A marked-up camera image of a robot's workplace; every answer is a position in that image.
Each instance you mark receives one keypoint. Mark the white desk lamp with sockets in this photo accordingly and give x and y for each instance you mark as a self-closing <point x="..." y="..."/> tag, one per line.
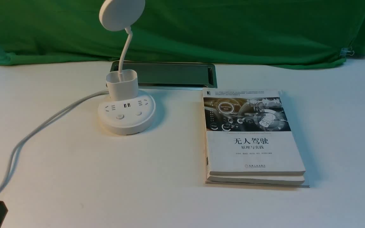
<point x="129" y="110"/>

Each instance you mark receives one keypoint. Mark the white upper book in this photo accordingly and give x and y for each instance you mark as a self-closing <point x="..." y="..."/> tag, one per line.
<point x="248" y="133"/>

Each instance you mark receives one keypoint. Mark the white book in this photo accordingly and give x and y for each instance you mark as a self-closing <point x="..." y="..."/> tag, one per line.
<point x="275" y="181"/>
<point x="248" y="133"/>

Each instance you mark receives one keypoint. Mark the white lower book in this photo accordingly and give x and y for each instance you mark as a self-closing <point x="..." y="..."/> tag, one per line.
<point x="275" y="181"/>

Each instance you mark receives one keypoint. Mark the green backdrop cloth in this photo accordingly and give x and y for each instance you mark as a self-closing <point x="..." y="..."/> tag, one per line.
<point x="291" y="34"/>

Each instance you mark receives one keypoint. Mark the metal binder clip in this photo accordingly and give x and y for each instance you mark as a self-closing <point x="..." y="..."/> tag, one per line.
<point x="348" y="51"/>

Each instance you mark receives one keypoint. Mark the metal desk cable tray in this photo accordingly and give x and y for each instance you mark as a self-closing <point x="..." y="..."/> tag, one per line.
<point x="174" y="75"/>

